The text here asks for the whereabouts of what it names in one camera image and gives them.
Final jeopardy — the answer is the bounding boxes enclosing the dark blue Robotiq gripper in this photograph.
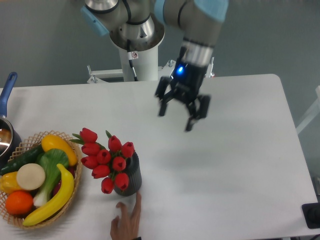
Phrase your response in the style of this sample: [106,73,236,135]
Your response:
[154,61,211,132]

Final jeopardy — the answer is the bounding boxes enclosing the dark grey ribbed vase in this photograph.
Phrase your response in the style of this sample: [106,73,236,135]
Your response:
[114,152,142,197]

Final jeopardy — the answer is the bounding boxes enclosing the red tulip bouquet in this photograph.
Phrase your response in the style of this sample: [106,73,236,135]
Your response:
[71,127,135,194]

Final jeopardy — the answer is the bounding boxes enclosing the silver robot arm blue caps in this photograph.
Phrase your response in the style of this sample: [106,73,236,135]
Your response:
[81,0,229,131]

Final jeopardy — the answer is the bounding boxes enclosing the person's hand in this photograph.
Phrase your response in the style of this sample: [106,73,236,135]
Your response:
[110,192,142,240]

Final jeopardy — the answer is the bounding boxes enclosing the yellow squash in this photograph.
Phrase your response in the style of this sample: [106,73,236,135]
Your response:
[41,134,78,167]

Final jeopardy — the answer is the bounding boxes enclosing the yellow banana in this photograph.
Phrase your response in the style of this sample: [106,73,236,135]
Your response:
[22,163,75,227]

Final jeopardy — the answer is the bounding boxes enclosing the green bok choy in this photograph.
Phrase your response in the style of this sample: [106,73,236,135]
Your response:
[33,148,69,208]

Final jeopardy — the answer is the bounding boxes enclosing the green cucumber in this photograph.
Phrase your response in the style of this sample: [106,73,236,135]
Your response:
[0,145,44,176]

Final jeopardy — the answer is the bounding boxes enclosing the woven wicker basket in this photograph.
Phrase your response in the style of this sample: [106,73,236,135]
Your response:
[0,130,82,230]

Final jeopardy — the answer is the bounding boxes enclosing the beige round mushroom slice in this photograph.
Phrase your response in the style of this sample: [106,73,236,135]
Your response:
[16,163,46,191]

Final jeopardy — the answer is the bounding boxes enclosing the black device at table edge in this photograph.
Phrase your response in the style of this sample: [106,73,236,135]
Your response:
[301,202,320,229]

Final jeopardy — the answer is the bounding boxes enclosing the yellow bell pepper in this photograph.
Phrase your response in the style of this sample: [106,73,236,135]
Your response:
[0,171,23,194]

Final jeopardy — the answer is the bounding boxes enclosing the orange fruit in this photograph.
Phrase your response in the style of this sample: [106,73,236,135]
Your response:
[5,190,34,215]

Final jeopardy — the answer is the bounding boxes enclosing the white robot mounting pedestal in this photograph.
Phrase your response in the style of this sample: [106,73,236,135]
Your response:
[87,46,176,84]

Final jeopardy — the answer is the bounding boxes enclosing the white frame at right edge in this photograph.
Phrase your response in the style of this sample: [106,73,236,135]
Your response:
[296,85,320,135]

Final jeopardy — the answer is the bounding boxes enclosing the blue handled saucepan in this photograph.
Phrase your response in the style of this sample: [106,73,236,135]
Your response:
[0,72,22,169]

